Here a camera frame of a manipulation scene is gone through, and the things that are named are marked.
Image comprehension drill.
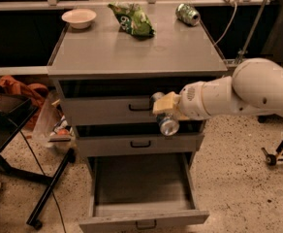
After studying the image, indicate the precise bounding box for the green soda can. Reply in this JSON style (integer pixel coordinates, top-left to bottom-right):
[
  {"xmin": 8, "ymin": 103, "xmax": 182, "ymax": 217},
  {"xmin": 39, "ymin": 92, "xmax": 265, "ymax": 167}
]
[{"xmin": 175, "ymin": 3, "xmax": 201, "ymax": 26}]

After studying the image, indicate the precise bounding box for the orange cloth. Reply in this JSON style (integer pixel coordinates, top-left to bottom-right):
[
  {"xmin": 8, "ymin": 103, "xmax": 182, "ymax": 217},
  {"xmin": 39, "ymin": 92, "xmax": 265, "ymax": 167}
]
[{"xmin": 0, "ymin": 76, "xmax": 48, "ymax": 130}]

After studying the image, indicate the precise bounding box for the white cable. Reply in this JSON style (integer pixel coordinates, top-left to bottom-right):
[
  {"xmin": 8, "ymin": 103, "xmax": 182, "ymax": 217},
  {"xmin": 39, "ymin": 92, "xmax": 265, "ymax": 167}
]
[{"xmin": 212, "ymin": 1, "xmax": 238, "ymax": 47}]

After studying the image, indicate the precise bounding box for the white ceramic bowl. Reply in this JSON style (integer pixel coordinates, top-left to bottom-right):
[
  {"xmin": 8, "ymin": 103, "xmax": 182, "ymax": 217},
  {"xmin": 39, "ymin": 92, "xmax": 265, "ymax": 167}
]
[{"xmin": 61, "ymin": 9, "xmax": 97, "ymax": 29}]

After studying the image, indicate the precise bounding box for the metal pole stand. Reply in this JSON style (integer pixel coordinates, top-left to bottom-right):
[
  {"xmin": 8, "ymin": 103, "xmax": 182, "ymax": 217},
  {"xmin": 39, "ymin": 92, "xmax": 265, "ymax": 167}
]
[{"xmin": 227, "ymin": 0, "xmax": 268, "ymax": 65}]

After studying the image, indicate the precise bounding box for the black floor cable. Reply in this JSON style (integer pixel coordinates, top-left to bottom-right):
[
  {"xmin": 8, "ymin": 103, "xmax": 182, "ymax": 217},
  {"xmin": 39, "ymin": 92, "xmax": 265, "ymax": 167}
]
[{"xmin": 18, "ymin": 129, "xmax": 67, "ymax": 233}]

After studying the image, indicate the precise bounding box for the clear plastic bag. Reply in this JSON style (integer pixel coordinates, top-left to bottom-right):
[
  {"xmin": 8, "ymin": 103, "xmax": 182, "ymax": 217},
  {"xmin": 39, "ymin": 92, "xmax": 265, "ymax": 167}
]
[{"xmin": 32, "ymin": 89, "xmax": 76, "ymax": 152}]

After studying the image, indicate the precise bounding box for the grey top drawer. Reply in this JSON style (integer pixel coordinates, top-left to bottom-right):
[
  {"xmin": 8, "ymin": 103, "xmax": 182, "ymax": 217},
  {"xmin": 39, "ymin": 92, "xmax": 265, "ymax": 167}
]
[{"xmin": 57, "ymin": 77, "xmax": 218, "ymax": 127}]

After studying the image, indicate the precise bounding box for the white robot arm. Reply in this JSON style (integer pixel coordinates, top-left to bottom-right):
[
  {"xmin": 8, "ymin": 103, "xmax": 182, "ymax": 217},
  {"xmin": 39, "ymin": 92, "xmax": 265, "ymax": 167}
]
[{"xmin": 153, "ymin": 58, "xmax": 283, "ymax": 120}]

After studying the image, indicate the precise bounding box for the green chip bag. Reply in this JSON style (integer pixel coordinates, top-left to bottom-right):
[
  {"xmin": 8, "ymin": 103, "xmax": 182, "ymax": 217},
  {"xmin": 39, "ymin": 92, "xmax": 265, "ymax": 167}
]
[{"xmin": 108, "ymin": 2, "xmax": 155, "ymax": 37}]

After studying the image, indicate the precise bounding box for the grey bottom drawer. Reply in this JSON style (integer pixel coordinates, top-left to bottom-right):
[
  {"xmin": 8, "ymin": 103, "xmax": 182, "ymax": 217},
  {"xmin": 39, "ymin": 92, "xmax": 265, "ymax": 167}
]
[{"xmin": 79, "ymin": 153, "xmax": 209, "ymax": 233}]

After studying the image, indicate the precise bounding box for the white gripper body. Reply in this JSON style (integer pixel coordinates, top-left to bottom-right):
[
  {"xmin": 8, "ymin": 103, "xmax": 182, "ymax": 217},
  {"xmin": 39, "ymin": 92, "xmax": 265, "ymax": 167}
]
[{"xmin": 178, "ymin": 82, "xmax": 210, "ymax": 120}]

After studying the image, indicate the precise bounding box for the silver redbull can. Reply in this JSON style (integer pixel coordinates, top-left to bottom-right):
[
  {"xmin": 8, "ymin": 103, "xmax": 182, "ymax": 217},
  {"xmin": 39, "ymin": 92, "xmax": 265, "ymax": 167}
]
[{"xmin": 150, "ymin": 92, "xmax": 179, "ymax": 137}]

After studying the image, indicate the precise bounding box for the grey drawer cabinet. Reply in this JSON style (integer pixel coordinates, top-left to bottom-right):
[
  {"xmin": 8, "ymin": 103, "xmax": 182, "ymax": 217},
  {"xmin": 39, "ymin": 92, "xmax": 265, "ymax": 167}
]
[{"xmin": 46, "ymin": 1, "xmax": 229, "ymax": 233}]

